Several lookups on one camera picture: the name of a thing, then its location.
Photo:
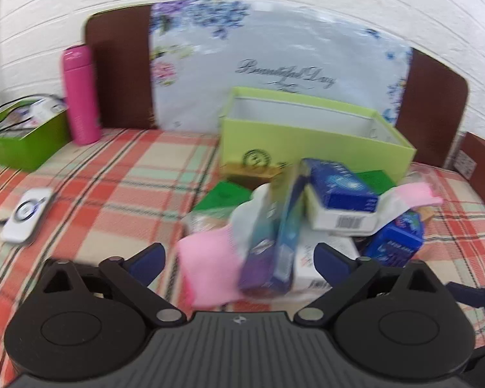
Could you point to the small white carton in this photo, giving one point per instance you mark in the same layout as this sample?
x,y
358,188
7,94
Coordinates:
x,y
46,109

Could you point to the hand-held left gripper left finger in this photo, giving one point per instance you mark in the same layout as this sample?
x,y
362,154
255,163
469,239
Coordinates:
x,y
150,260

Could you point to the pink bottle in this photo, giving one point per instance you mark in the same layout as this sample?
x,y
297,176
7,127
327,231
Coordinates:
x,y
80,93

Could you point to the brown headboard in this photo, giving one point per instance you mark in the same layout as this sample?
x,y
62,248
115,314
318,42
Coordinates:
x,y
117,68

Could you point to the plaid bed sheet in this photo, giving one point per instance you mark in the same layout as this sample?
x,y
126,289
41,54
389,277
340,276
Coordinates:
x,y
117,178

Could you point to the floral pillow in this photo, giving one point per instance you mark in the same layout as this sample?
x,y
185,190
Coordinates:
x,y
266,48

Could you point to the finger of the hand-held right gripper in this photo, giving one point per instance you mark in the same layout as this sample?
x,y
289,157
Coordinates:
x,y
471,296

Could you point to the brown wooden box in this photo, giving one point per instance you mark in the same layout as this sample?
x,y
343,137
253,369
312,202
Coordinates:
x,y
481,169

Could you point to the blue patterned packet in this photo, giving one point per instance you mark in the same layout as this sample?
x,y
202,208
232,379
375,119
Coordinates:
x,y
396,240

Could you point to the white barcode carton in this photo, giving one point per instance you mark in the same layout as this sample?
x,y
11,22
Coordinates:
x,y
339,220

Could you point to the white flat carton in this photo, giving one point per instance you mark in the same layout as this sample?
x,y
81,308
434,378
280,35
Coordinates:
x,y
315,264

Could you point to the teal purple carton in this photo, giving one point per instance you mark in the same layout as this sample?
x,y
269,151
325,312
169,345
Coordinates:
x,y
279,234

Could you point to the blue carton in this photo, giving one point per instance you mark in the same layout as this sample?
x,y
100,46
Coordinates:
x,y
339,186

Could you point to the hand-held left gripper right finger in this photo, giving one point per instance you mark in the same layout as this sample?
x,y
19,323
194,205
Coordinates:
x,y
327,259

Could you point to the white plastic bag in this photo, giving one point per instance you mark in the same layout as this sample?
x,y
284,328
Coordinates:
x,y
250,214

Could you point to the dark green open box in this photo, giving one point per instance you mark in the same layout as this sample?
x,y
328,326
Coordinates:
x,y
28,145

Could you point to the clear plastic cup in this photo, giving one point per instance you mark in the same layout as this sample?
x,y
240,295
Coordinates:
x,y
422,173

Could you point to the gold box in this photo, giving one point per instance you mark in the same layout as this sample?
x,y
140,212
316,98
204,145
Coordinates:
x,y
246,173

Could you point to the lime green storage box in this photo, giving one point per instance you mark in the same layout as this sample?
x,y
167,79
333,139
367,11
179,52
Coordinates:
x,y
307,149

